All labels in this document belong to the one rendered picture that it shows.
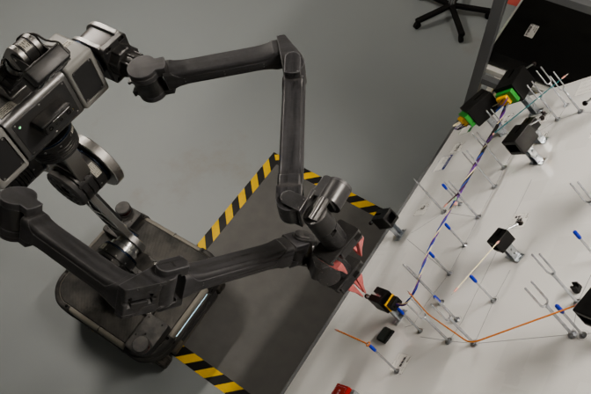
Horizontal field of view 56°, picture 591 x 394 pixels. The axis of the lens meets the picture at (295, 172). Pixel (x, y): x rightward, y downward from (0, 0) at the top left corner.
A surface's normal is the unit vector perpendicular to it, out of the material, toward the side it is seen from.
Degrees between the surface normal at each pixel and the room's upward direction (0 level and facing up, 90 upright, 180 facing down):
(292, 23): 0
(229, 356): 0
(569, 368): 50
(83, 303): 0
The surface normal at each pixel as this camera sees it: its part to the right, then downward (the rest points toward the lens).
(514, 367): -0.68, -0.69
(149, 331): -0.06, -0.56
